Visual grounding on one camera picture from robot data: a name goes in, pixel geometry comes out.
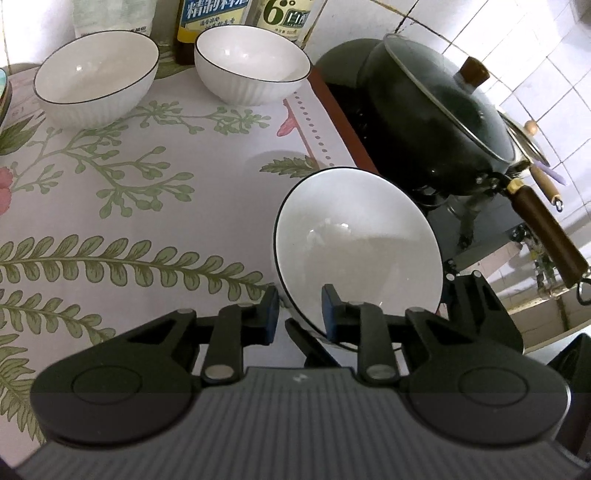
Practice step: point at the glass wok lid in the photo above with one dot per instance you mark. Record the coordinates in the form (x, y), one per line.
(438, 106)

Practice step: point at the white seasoning bag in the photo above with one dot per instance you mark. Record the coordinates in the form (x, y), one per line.
(113, 16)

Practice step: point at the white ribbed bowl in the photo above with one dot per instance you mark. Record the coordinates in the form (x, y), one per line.
(249, 60)
(355, 230)
(92, 74)

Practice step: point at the black wok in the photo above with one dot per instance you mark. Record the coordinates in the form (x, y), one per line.
(406, 147)

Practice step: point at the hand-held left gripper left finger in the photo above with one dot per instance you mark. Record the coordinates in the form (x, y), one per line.
(272, 316)

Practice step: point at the cooking oil bottle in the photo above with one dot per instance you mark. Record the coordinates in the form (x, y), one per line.
(212, 23)

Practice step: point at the floral tablecloth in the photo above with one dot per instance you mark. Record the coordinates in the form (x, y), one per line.
(138, 221)

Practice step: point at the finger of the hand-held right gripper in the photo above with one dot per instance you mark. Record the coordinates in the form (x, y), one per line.
(485, 314)
(314, 350)

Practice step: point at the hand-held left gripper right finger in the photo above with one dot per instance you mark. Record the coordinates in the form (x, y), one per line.
(330, 311)

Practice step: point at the clear vinegar bottle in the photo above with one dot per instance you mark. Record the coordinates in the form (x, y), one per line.
(284, 18)

